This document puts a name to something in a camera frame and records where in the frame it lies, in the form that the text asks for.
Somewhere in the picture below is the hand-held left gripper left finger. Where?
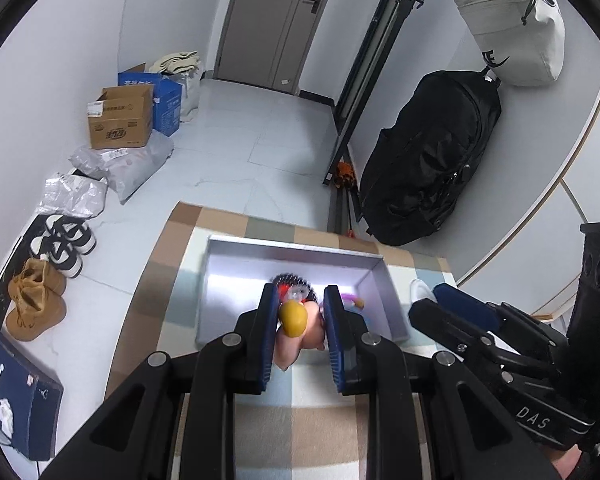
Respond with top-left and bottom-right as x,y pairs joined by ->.
40,282 -> 280,480

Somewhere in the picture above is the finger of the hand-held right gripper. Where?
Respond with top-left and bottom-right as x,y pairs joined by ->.
407,299 -> 521,386
431,282 -> 568,376

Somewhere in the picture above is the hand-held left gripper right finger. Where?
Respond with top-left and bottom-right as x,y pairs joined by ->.
322,285 -> 546,480

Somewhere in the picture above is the yellow haired doll figure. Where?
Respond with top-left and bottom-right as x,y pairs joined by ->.
272,285 -> 331,373

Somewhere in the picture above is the grey cardboard box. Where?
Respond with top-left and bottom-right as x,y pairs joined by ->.
195,234 -> 412,346

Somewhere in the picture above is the person's right forearm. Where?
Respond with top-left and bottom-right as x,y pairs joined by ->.
545,447 -> 600,480

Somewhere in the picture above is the white round trinket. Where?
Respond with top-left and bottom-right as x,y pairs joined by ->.
410,279 -> 437,306

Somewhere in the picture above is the black backpack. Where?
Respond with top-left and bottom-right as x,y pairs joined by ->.
358,71 -> 502,247

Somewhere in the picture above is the white wardrobe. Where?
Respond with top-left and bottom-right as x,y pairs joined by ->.
455,55 -> 600,321

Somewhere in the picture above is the orange small object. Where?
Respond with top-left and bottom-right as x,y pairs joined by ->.
332,161 -> 356,191

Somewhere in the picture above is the large grey mailer bag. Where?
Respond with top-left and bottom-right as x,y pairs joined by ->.
97,132 -> 175,205

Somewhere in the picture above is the black and white sneaker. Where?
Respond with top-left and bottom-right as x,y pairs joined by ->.
30,235 -> 85,279
42,215 -> 97,256

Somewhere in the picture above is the tan suede boot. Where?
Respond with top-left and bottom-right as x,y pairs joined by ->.
5,292 -> 67,342
7,258 -> 67,306

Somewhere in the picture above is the clear plastic bag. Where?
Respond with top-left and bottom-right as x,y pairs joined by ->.
36,172 -> 108,218

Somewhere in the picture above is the small grey mailer bag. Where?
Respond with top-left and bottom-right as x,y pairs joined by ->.
69,145 -> 111,181

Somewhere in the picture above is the navy shoe box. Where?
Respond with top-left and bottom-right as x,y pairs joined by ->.
0,317 -> 65,461

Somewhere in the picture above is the white plastic bag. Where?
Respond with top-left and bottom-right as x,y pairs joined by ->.
179,71 -> 202,123

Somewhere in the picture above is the blue cardboard carton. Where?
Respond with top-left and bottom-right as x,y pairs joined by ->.
118,62 -> 183,137

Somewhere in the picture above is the brown cardboard carton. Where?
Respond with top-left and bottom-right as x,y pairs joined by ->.
86,84 -> 155,151

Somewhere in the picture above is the beige sling bag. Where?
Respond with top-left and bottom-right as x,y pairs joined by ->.
452,0 -> 566,87

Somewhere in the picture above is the cream tote bag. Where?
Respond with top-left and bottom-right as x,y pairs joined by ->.
149,51 -> 202,77

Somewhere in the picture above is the grey door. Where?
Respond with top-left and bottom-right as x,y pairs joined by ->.
214,0 -> 343,97

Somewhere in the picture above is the black coil bracelet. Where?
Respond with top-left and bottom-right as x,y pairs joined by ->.
271,272 -> 317,306

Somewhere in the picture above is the black sliding door frame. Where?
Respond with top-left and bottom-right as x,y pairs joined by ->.
322,0 -> 431,236

